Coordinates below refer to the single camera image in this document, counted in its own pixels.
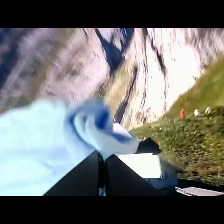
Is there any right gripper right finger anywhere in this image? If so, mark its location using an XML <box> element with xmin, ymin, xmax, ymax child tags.
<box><xmin>104</xmin><ymin>153</ymin><xmax>164</xmax><ymax>197</ymax></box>

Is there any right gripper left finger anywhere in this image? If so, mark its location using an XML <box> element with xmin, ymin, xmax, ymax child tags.
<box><xmin>43</xmin><ymin>150</ymin><xmax>102</xmax><ymax>197</ymax></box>

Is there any light blue garment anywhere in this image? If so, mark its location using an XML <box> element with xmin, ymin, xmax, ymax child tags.
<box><xmin>0</xmin><ymin>98</ymin><xmax>141</xmax><ymax>197</ymax></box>

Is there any silver frame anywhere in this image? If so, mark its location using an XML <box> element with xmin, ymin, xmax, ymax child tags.
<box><xmin>174</xmin><ymin>185</ymin><xmax>224</xmax><ymax>197</ymax></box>

